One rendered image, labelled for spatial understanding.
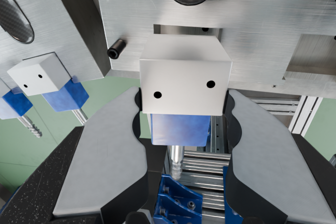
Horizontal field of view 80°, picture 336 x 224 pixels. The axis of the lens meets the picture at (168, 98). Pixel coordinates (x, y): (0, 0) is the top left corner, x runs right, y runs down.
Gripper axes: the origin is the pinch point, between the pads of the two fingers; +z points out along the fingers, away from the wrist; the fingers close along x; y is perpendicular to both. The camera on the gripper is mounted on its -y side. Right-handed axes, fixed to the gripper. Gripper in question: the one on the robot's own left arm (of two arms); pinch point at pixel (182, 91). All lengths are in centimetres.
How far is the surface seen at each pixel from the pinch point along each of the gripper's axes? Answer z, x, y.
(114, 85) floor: 110, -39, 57
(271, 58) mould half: 4.4, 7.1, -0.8
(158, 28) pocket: 7.3, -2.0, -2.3
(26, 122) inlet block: 14.1, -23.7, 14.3
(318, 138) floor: 94, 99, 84
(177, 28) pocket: 8.0, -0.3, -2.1
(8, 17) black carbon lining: 12.0, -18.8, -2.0
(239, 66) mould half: 4.8, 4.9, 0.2
